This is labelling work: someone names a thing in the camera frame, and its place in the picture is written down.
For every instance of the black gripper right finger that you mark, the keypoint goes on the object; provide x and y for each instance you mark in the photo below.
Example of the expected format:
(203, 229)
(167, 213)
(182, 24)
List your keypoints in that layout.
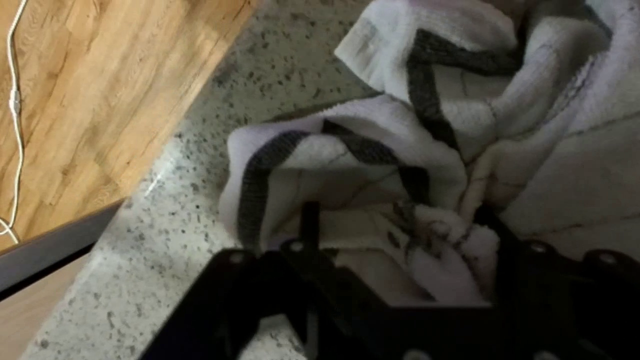
(552, 312)

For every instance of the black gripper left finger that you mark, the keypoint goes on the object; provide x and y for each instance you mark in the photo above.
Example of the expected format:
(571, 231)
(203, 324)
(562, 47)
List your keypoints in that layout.
(266, 312)

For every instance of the white cloth with black stripes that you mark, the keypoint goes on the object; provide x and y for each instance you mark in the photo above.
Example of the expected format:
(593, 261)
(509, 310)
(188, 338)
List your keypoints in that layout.
(572, 152)

